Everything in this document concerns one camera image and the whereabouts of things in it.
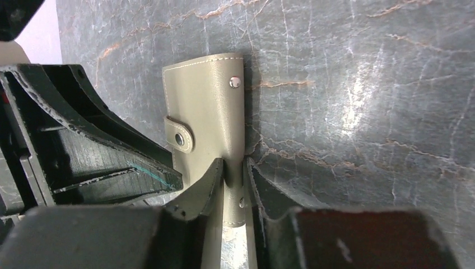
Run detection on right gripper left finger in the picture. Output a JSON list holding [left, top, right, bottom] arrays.
[[163, 158, 224, 268]]

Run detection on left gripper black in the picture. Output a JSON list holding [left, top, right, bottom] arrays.
[[1, 64, 183, 236]]

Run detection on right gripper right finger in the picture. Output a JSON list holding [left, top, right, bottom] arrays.
[[246, 157, 335, 269]]

